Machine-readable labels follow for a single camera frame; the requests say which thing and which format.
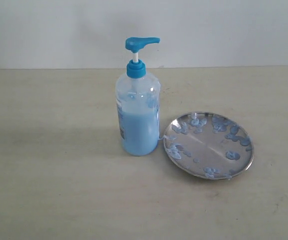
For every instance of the round stainless steel plate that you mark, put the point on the round stainless steel plate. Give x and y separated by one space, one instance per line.
208 145

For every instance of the blue pump lotion bottle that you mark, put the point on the blue pump lotion bottle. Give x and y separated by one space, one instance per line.
137 99

